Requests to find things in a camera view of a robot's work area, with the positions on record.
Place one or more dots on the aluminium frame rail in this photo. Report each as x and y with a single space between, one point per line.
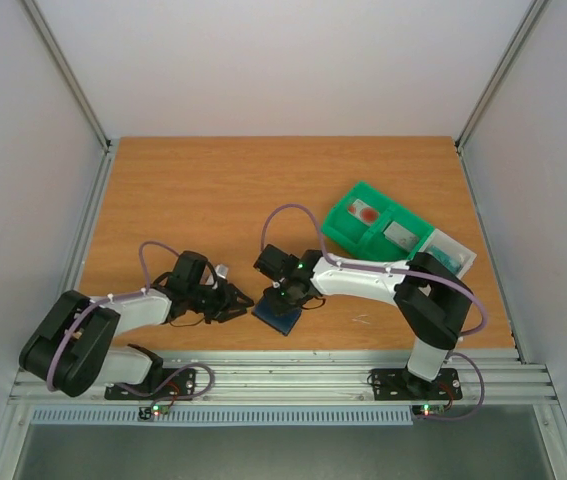
495 376

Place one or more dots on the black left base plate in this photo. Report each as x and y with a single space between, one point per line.
158 383

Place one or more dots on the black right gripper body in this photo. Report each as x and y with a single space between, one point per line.
283 302

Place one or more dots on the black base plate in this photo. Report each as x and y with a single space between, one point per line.
397 384
158 383

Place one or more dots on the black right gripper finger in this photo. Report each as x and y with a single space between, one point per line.
281 306
311 301

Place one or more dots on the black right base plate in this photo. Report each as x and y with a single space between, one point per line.
397 384

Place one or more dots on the grey slotted cable duct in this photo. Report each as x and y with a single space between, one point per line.
225 416

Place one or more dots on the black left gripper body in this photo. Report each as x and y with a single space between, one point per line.
206 302

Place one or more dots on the white card with red circles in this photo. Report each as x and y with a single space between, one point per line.
363 212

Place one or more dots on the grey white card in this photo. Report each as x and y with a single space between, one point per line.
401 236

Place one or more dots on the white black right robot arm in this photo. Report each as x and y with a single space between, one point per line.
433 302

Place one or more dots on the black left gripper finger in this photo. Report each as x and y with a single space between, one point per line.
227 313
231 295

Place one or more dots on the teal card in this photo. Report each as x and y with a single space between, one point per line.
449 261

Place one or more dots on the white translucent plastic bin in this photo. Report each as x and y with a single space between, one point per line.
450 245

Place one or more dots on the dark blue card holder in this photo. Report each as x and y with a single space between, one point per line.
283 323

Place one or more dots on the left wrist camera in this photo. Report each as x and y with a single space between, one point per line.
221 271

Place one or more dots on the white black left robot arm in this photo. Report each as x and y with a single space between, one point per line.
71 348

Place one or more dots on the green plastic bin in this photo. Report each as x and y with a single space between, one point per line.
359 240

